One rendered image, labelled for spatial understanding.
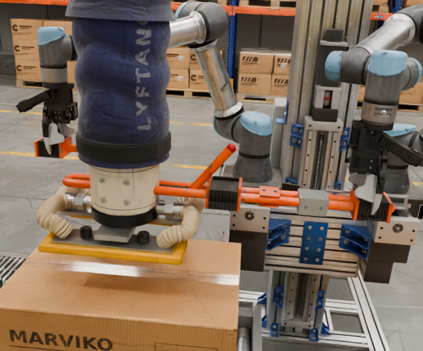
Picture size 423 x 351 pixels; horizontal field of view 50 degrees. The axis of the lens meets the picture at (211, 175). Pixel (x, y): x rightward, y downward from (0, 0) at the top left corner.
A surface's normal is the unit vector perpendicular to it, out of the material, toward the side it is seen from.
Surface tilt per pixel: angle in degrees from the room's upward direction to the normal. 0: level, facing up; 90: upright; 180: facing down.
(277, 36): 90
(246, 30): 90
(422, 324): 0
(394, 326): 0
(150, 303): 0
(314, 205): 89
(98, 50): 70
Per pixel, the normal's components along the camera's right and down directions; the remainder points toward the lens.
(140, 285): 0.04, -0.93
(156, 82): 0.73, 0.29
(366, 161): -0.11, 0.34
